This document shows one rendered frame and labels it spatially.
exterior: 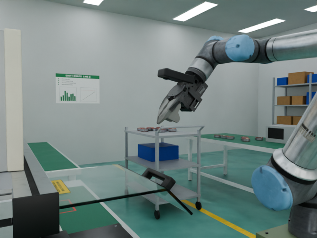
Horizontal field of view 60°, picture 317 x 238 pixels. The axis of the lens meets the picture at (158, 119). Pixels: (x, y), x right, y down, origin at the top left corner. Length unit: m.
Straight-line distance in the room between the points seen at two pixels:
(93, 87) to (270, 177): 5.55
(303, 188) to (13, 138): 0.63
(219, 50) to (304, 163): 0.41
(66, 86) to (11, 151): 5.54
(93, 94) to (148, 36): 1.95
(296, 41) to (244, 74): 7.68
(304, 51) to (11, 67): 0.72
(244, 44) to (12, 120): 0.65
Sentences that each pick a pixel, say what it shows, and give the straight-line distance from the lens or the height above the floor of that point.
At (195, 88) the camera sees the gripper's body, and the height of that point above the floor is 1.27.
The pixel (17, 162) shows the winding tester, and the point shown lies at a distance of 0.45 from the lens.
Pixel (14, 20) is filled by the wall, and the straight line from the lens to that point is 6.08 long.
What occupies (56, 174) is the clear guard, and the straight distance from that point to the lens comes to 0.64.
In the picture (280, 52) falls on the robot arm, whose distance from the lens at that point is 0.91.
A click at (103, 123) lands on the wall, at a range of 6.16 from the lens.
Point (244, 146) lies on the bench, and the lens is 3.60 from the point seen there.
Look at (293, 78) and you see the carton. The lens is 7.60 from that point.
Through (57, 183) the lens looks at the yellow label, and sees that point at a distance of 0.56.
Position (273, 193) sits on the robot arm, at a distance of 0.75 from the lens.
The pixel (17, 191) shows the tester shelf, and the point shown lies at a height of 1.12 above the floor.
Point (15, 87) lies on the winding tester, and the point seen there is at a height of 1.24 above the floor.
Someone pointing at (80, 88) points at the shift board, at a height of 1.62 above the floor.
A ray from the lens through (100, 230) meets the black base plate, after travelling 1.08.
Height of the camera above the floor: 1.21
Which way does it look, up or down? 2 degrees down
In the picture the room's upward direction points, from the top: straight up
